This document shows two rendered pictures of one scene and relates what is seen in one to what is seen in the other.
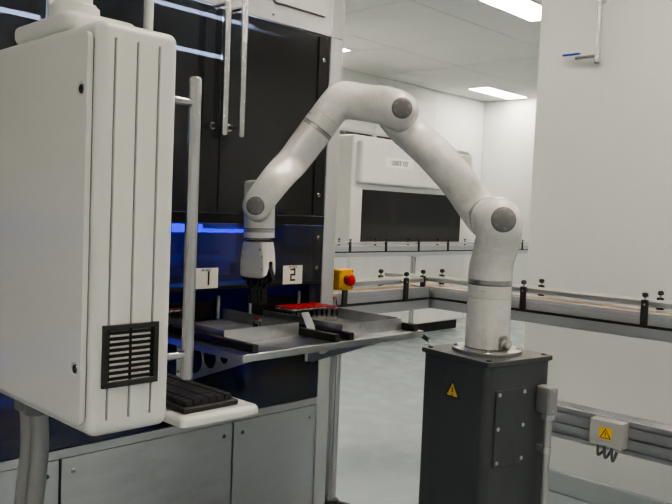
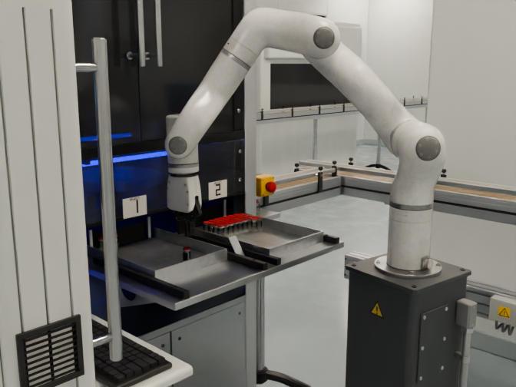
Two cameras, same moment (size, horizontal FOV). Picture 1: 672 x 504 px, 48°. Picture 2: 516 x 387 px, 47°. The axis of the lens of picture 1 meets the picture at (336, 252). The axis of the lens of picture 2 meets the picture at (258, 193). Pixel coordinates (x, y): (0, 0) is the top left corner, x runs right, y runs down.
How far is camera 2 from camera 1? 0.50 m
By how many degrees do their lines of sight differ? 9
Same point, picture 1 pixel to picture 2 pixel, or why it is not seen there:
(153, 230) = (64, 220)
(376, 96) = (296, 25)
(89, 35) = not seen: outside the picture
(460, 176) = (382, 103)
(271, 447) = (206, 345)
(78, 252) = not seen: outside the picture
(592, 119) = (487, 12)
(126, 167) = (24, 157)
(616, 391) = (504, 258)
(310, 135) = (229, 67)
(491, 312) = (414, 235)
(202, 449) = not seen: hidden behind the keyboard
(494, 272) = (417, 196)
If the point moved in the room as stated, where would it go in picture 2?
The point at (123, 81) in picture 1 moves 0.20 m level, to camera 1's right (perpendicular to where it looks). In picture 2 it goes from (9, 57) to (143, 57)
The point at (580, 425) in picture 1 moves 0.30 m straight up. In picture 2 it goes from (480, 302) to (486, 230)
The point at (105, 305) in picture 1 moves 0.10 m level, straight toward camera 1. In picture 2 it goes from (16, 312) to (11, 339)
